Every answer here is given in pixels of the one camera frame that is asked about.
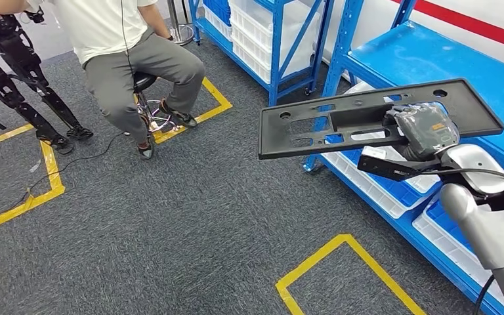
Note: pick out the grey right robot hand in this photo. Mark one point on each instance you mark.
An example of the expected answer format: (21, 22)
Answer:
(426, 130)

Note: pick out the black plastic plate frame part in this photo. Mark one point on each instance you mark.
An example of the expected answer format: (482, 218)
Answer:
(278, 148)

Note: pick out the blue metal shelf rack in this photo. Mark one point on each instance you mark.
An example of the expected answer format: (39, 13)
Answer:
(275, 43)
(408, 56)

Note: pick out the white vehicle with red stripe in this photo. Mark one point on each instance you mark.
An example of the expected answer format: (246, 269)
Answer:
(495, 13)

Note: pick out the yellow floor tape square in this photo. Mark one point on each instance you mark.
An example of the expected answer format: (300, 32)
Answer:
(53, 174)
(313, 259)

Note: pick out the stack of white plastic crates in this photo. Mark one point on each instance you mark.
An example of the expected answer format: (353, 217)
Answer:
(247, 39)

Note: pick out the chrome stool base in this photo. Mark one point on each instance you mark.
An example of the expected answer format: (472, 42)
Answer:
(181, 32)

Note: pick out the black round stool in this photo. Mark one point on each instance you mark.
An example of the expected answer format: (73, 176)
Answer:
(142, 80)

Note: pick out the person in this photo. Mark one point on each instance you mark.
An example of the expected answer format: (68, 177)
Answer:
(117, 74)

